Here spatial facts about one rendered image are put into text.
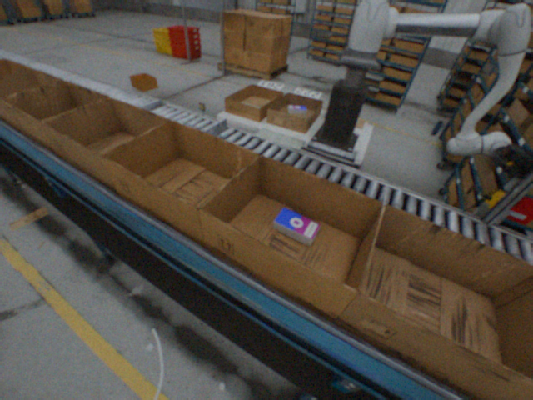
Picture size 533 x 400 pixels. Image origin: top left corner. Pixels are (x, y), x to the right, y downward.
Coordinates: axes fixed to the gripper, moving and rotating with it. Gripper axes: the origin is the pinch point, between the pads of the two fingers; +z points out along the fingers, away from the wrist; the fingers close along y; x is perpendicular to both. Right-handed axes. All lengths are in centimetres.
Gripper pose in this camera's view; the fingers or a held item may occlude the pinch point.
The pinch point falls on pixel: (510, 172)
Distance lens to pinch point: 150.9
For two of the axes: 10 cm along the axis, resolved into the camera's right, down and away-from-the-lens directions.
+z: -5.0, 5.7, -6.5
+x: -0.8, 7.1, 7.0
